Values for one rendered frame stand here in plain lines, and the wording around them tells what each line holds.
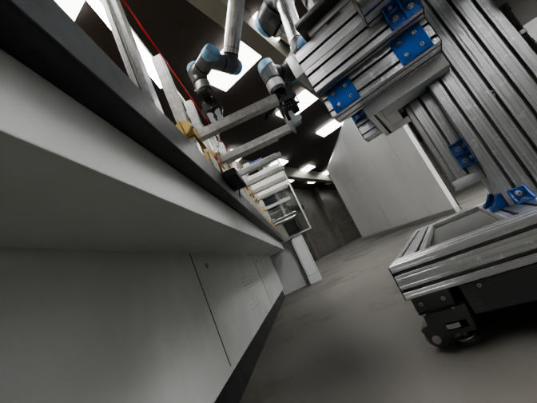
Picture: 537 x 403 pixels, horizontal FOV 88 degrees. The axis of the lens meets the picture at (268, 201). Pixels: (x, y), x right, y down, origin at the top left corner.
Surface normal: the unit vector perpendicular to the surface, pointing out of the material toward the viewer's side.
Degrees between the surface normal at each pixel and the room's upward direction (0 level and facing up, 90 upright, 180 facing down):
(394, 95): 90
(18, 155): 180
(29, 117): 90
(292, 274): 90
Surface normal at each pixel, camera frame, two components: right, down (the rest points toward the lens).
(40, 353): 0.91, -0.42
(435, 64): -0.54, 0.03
